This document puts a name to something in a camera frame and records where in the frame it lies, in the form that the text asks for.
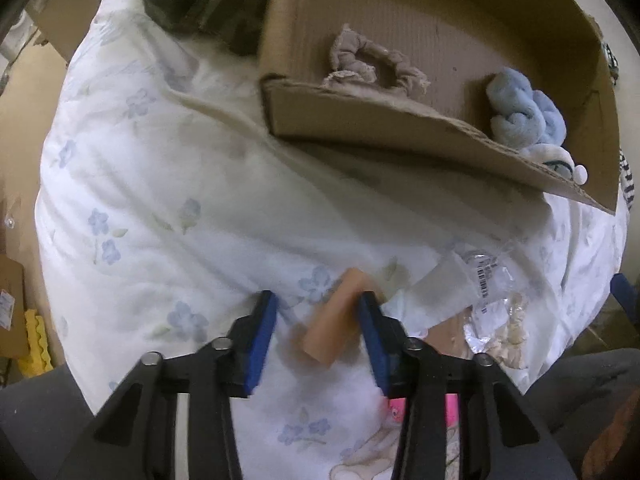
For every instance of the beige scrunchie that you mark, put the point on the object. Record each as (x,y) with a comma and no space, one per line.
(367,62)

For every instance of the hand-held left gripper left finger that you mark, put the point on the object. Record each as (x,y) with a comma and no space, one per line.
(260,340)

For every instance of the brown cardboard box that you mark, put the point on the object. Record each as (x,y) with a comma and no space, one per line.
(440,60)

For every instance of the white sock with pompom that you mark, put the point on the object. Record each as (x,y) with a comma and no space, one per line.
(560,160)

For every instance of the clear plastic packet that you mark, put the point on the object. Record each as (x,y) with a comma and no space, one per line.
(480,285)

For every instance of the white floral blanket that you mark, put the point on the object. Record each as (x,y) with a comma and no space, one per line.
(200,200)

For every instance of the light blue rolled socks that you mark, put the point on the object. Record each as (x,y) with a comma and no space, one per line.
(525,110)

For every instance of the yellow foam piece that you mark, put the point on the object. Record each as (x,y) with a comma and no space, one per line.
(36,342)

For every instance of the pink plush toy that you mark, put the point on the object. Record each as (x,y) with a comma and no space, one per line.
(425,407)

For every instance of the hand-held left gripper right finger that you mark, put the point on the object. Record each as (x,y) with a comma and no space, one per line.
(376,345)

